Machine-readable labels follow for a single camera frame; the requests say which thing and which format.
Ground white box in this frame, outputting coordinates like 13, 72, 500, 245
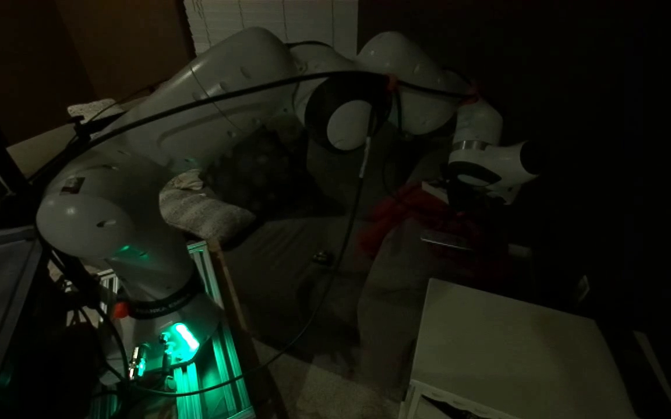
399, 276, 638, 419

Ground robot base stand, green light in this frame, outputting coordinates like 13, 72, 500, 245
88, 239, 262, 419

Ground grey couch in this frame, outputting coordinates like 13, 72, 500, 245
218, 106, 588, 391

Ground black arching cable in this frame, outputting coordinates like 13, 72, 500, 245
70, 68, 479, 146

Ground grey plush cloth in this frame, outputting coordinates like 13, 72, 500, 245
198, 122, 314, 219

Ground red cloth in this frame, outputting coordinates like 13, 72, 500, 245
360, 183, 509, 284

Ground light patterned pillow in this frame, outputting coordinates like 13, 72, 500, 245
157, 164, 262, 250

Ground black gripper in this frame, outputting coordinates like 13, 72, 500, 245
449, 179, 516, 227

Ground thin grey hanging cable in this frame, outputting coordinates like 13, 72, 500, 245
262, 94, 378, 374

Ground white window blinds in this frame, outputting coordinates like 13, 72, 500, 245
182, 0, 362, 60

